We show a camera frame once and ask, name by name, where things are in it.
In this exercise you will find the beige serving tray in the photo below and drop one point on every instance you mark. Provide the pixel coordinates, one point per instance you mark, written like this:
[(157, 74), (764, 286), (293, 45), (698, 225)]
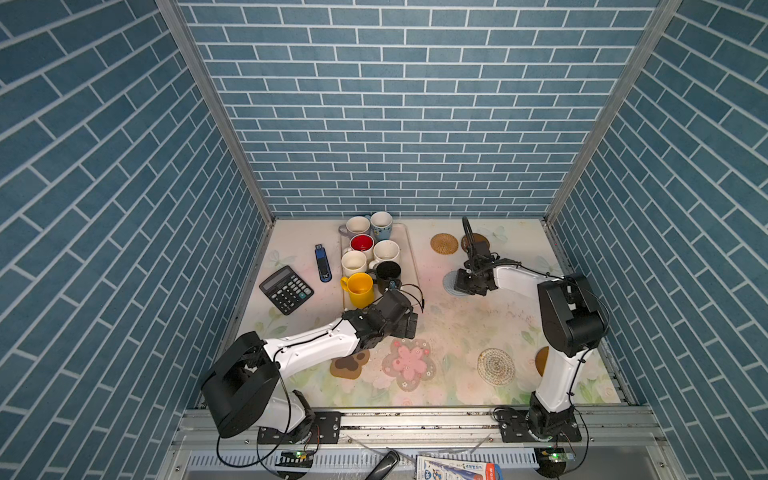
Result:
[(409, 274)]

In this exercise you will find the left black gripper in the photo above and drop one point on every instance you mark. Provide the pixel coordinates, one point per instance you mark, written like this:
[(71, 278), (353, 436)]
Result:
[(403, 330)]

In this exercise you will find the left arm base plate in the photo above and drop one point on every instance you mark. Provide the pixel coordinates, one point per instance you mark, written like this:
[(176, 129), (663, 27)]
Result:
[(322, 427)]

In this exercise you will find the white mug grey handle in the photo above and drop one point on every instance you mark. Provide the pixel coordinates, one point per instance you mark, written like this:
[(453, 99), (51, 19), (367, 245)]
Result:
[(356, 225)]

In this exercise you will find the blue white printed package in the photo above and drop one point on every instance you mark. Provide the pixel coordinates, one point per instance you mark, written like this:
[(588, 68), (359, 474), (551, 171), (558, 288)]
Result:
[(431, 468)]

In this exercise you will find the pink flower coaster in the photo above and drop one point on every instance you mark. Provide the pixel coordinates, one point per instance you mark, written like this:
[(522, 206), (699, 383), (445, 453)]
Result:
[(409, 363)]

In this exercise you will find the blue stapler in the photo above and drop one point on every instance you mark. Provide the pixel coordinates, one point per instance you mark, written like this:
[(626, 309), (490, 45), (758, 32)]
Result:
[(323, 266)]

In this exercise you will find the white speckled mug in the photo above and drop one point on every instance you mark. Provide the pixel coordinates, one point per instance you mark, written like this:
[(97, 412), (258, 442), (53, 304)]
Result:
[(383, 251)]

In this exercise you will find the blue grey woven coaster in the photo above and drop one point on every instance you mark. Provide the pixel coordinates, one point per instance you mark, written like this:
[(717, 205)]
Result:
[(449, 284)]

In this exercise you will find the black calculator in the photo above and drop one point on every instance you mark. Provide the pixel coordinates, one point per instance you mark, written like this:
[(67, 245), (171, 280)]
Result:
[(286, 290)]

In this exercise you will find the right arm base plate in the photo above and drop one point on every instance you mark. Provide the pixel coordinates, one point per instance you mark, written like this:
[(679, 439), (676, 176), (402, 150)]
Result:
[(516, 427)]

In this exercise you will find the light blue floral mug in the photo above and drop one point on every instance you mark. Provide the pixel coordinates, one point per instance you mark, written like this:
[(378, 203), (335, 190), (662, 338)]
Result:
[(381, 225)]

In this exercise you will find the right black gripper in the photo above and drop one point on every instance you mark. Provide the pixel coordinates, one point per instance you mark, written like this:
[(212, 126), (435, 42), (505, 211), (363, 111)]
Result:
[(459, 285)]

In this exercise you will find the brown cork round coaster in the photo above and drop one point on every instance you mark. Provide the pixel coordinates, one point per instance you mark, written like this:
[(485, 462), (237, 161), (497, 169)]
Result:
[(540, 360)]

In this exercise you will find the aluminium front rail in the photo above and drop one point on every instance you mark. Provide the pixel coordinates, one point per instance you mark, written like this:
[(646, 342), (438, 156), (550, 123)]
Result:
[(618, 442)]

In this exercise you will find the black handheld device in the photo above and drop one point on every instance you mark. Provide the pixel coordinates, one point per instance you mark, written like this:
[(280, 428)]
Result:
[(384, 467)]

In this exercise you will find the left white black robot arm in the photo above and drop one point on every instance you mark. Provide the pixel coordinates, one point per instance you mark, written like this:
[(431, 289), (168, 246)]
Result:
[(245, 386)]

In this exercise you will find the brown paw print coaster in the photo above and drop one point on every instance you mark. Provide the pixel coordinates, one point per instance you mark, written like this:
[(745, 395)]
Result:
[(350, 367)]

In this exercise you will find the cream white mug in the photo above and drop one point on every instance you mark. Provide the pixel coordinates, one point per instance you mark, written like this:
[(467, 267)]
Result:
[(353, 261)]

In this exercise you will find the green circuit board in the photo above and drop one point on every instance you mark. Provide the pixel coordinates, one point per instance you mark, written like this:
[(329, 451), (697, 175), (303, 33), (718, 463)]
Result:
[(295, 459)]

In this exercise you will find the yellow mug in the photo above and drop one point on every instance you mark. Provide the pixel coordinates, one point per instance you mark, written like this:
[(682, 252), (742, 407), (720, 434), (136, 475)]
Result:
[(360, 289)]

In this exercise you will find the red inside mug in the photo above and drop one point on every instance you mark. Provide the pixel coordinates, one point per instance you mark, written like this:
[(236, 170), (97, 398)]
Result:
[(362, 243)]

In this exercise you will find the black mug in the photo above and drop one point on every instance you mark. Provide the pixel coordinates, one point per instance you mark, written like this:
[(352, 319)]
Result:
[(387, 276)]

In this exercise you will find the dark brown wooden coaster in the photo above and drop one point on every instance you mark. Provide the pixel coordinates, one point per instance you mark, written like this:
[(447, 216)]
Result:
[(465, 241)]

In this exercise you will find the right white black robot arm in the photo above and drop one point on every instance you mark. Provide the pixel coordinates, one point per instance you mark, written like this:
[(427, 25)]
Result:
[(571, 322)]

